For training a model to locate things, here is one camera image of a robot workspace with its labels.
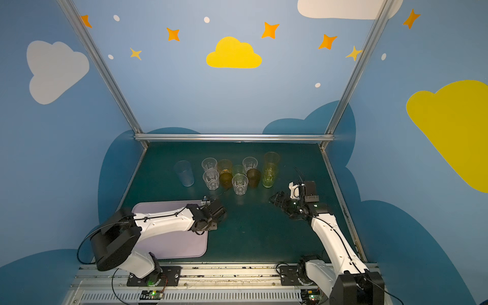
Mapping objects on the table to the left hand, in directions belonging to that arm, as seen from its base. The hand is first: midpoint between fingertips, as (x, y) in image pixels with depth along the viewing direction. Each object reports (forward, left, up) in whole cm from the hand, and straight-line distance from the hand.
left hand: (215, 225), depth 88 cm
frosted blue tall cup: (+28, +19, +7) cm, 34 cm away
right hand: (+6, -28, +12) cm, 31 cm away
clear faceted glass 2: (+25, +5, +4) cm, 25 cm away
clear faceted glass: (+35, +7, +4) cm, 36 cm away
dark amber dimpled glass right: (+27, -18, +2) cm, 33 cm away
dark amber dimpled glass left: (+25, -3, +2) cm, 25 cm away
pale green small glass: (+29, -10, +6) cm, 31 cm away
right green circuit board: (-27, -40, -1) cm, 48 cm away
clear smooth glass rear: (+35, -16, +4) cm, 39 cm away
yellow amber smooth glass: (+31, -2, +3) cm, 31 cm away
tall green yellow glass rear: (+32, -28, +13) cm, 44 cm away
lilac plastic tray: (-9, +12, +1) cm, 15 cm away
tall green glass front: (+25, -27, +8) cm, 37 cm away
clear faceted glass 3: (+23, -11, +1) cm, 25 cm away
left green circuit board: (-27, +21, -1) cm, 34 cm away
